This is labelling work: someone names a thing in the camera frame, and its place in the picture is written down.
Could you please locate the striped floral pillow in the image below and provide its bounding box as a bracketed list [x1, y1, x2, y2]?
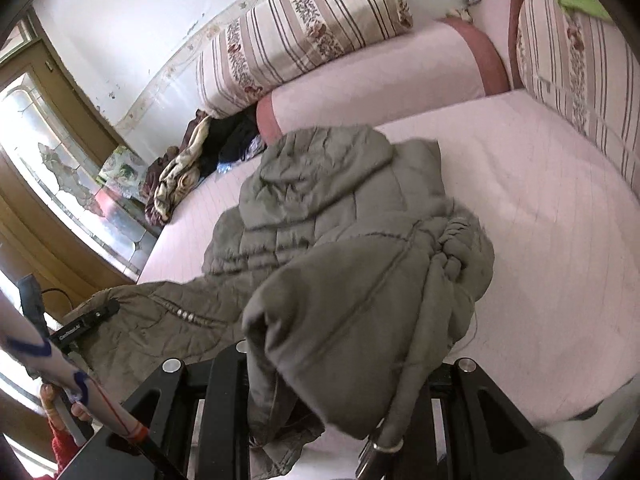
[196, 0, 415, 118]

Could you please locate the badminton racket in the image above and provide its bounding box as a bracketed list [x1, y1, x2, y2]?
[0, 317, 188, 480]

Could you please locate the pile of crumpled clothes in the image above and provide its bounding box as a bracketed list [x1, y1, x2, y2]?
[142, 110, 213, 226]

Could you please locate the green floral cushion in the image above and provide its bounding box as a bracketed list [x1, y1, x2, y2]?
[96, 145, 151, 201]

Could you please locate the person's left forearm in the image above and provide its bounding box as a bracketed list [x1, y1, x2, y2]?
[47, 417, 86, 476]

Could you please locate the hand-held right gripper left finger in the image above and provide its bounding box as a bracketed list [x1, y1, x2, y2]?
[87, 342, 251, 480]

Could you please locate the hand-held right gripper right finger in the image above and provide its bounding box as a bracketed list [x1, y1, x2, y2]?
[390, 357, 566, 480]

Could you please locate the wooden sofa armrest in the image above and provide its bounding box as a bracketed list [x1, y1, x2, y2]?
[507, 0, 553, 92]

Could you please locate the patterned glass door panel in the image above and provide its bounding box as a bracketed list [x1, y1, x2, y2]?
[0, 72, 163, 276]

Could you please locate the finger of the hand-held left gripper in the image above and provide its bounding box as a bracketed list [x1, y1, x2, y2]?
[49, 300, 121, 348]

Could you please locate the striped floral cushion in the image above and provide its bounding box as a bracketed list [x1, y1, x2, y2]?
[515, 0, 640, 196]

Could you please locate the person's left hand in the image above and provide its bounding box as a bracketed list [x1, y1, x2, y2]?
[39, 384, 95, 423]

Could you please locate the pink quilted bed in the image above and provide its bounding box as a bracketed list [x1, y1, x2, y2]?
[135, 90, 640, 461]

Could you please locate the black clothes pile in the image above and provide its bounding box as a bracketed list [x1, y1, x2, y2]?
[200, 110, 263, 173]

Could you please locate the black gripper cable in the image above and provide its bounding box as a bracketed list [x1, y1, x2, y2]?
[39, 287, 75, 311]

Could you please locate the olive green hooded puffer jacket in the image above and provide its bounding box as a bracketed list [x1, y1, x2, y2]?
[60, 125, 496, 480]

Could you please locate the pink bolster pillow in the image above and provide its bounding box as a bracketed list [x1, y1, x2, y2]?
[256, 16, 511, 143]

